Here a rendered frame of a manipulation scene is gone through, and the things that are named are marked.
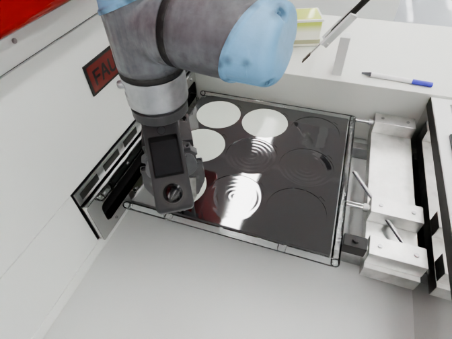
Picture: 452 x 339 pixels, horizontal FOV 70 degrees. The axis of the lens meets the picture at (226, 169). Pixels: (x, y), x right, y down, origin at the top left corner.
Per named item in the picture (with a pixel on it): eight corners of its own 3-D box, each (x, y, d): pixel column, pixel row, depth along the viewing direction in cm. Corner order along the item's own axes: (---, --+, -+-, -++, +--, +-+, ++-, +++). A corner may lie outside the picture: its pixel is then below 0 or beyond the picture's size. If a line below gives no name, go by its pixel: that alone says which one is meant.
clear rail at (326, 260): (122, 209, 57) (120, 204, 56) (126, 203, 58) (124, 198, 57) (338, 270, 48) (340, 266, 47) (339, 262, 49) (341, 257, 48)
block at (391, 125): (370, 132, 70) (375, 121, 68) (371, 122, 72) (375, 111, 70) (410, 138, 68) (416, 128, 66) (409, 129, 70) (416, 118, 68)
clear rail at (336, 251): (328, 268, 48) (330, 263, 47) (348, 118, 72) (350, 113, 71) (338, 270, 48) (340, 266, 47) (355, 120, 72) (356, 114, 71)
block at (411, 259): (364, 262, 49) (369, 252, 47) (364, 243, 52) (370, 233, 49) (420, 278, 48) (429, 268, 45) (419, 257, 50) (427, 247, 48)
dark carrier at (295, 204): (131, 202, 57) (130, 200, 57) (203, 95, 79) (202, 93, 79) (329, 256, 49) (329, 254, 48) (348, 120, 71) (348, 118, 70)
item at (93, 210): (97, 238, 58) (77, 206, 51) (192, 101, 86) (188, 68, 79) (105, 241, 57) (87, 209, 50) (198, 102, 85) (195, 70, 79)
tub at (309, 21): (289, 48, 80) (292, 20, 75) (285, 35, 85) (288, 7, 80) (319, 47, 80) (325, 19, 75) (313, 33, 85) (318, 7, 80)
